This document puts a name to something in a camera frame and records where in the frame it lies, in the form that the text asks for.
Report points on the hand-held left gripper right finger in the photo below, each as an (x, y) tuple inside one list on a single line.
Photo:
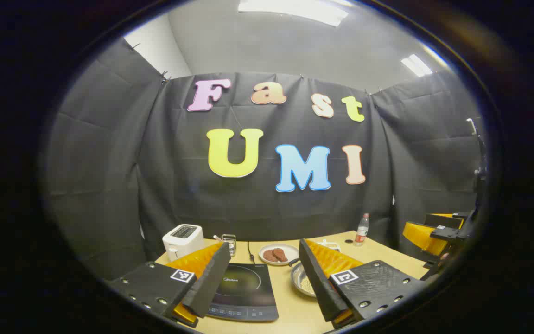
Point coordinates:
[(318, 283)]

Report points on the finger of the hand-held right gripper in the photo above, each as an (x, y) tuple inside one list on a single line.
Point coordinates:
[(422, 236), (448, 221)]

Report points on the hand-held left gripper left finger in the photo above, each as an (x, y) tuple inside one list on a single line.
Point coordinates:
[(211, 283)]

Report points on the stainless steel pot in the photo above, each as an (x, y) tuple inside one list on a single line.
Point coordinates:
[(299, 278)]

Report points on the black induction cooktop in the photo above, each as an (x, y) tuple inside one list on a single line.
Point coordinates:
[(248, 287)]

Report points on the large pile of soybeans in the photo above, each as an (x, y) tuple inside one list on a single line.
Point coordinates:
[(308, 287)]

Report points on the round white plate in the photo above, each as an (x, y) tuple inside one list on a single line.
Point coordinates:
[(292, 253)]

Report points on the white divided dish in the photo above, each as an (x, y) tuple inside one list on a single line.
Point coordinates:
[(331, 245)]

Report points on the brown meat patty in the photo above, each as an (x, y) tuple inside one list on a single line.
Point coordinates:
[(269, 256), (280, 253)]

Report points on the white toaster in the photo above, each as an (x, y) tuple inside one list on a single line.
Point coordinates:
[(183, 241)]

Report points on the clear plastic water bottle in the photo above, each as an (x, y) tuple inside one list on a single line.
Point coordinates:
[(362, 234)]

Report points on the black backdrop cloth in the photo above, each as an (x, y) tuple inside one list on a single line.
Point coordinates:
[(155, 162)]

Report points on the small ceiling light panel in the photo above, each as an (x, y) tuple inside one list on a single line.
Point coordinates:
[(416, 65)]

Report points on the large ceiling light panel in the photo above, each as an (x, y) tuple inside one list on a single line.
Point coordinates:
[(295, 9)]

